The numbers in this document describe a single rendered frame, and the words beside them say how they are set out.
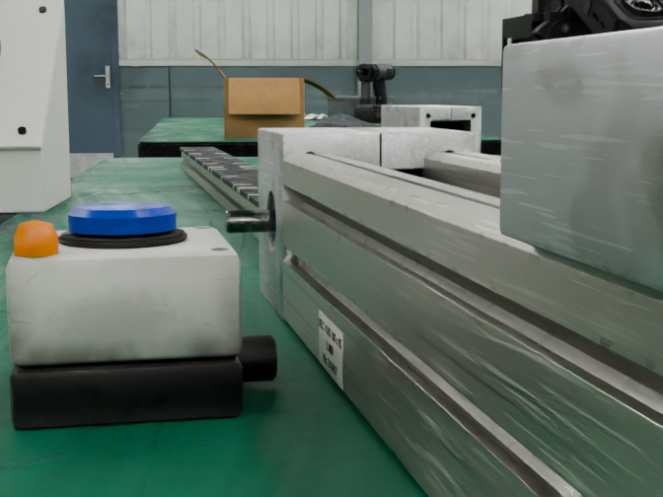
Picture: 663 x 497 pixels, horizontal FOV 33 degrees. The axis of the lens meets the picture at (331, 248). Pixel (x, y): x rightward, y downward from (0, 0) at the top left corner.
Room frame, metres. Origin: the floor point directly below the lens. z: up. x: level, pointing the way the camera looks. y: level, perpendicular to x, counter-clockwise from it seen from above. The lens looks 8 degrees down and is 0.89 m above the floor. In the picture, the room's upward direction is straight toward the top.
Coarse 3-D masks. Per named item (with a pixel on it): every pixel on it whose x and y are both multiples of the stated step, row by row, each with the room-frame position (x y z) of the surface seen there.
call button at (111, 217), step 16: (80, 208) 0.40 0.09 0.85; (96, 208) 0.40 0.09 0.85; (112, 208) 0.40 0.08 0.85; (128, 208) 0.40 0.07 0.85; (144, 208) 0.40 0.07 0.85; (160, 208) 0.41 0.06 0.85; (80, 224) 0.40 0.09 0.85; (96, 224) 0.40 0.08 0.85; (112, 224) 0.40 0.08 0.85; (128, 224) 0.40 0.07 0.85; (144, 224) 0.40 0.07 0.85; (160, 224) 0.40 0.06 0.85; (176, 224) 0.42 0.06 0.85
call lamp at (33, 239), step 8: (24, 224) 0.38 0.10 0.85; (32, 224) 0.38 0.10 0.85; (40, 224) 0.38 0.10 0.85; (48, 224) 0.38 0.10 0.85; (16, 232) 0.38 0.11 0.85; (24, 232) 0.37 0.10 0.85; (32, 232) 0.37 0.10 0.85; (40, 232) 0.37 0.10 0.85; (48, 232) 0.38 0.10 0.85; (16, 240) 0.37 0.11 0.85; (24, 240) 0.37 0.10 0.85; (32, 240) 0.37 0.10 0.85; (40, 240) 0.37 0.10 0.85; (48, 240) 0.38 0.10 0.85; (56, 240) 0.38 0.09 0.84; (16, 248) 0.37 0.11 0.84; (24, 248) 0.37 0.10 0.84; (32, 248) 0.37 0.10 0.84; (40, 248) 0.37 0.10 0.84; (48, 248) 0.38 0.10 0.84; (56, 248) 0.38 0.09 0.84; (24, 256) 0.37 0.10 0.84; (32, 256) 0.37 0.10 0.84
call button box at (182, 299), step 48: (96, 240) 0.39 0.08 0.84; (144, 240) 0.40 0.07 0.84; (192, 240) 0.42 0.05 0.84; (48, 288) 0.37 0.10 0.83; (96, 288) 0.37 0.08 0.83; (144, 288) 0.38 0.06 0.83; (192, 288) 0.38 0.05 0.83; (240, 288) 0.39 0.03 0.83; (48, 336) 0.37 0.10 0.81; (96, 336) 0.37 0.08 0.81; (144, 336) 0.38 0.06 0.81; (192, 336) 0.38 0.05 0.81; (240, 336) 0.39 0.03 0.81; (48, 384) 0.37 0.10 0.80; (96, 384) 0.37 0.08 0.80; (144, 384) 0.38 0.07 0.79; (192, 384) 0.38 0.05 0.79; (240, 384) 0.38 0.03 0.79
